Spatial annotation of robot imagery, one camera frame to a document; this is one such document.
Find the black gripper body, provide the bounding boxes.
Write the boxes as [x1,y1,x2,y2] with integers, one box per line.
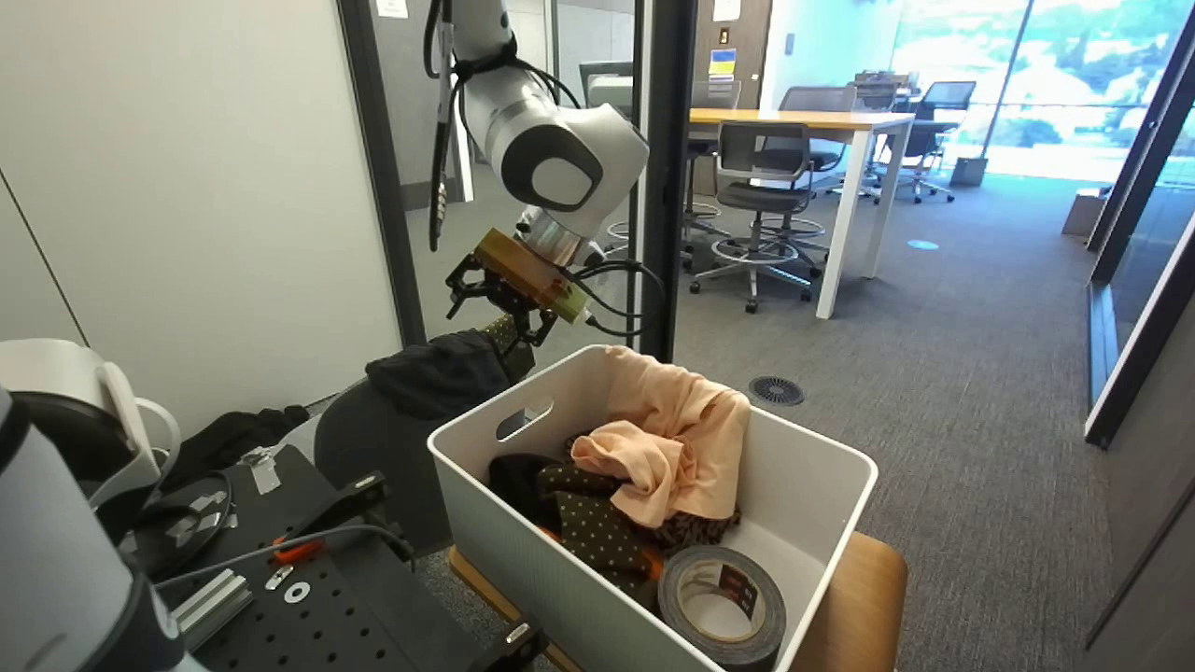
[444,254,522,322]

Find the black clothing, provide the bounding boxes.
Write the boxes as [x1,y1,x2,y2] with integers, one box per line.
[364,326,537,424]

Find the grey upholstered chair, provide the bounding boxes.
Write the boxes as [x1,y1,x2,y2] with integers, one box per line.
[311,368,502,556]

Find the small black cloth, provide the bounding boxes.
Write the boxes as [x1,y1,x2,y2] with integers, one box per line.
[481,447,564,528]

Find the peach cloth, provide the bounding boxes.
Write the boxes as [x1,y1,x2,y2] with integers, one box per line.
[566,348,756,535]

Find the dark dotted cloth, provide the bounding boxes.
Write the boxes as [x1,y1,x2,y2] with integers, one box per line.
[535,457,741,609]

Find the round black floor outlet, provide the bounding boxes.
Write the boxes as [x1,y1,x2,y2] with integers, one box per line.
[746,372,809,412]

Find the black fabric pile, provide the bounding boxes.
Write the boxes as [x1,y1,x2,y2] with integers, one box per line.
[166,403,314,493]

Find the white paper tag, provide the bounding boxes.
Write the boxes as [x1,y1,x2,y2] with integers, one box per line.
[247,452,284,502]

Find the white plastic bin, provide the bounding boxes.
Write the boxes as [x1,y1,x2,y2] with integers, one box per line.
[425,342,883,672]

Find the wooden top white desk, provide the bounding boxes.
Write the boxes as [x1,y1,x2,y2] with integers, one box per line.
[686,103,920,326]

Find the black perforated board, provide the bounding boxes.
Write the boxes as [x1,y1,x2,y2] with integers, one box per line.
[154,446,551,672]

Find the black box white labels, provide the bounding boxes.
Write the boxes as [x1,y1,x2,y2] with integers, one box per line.
[116,474,240,581]

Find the aluminium extrusion piece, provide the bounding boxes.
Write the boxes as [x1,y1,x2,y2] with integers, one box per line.
[156,563,259,641]

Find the black camera cable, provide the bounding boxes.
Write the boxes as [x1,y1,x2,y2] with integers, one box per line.
[551,249,652,342]

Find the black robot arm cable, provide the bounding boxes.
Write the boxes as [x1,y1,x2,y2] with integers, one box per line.
[421,0,481,258]

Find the black door frame post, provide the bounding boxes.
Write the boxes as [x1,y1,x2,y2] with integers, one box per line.
[632,0,701,366]
[331,0,431,350]

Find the orange handled black clamp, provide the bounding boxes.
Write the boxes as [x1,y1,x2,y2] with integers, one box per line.
[265,465,391,575]

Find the grey duct tape roll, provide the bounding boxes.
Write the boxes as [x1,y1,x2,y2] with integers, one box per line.
[652,541,792,672]

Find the yellow wall notice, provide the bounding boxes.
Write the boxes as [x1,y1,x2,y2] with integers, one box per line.
[707,44,743,88]

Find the black window frame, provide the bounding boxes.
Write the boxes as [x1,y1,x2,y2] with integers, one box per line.
[1079,5,1195,457]

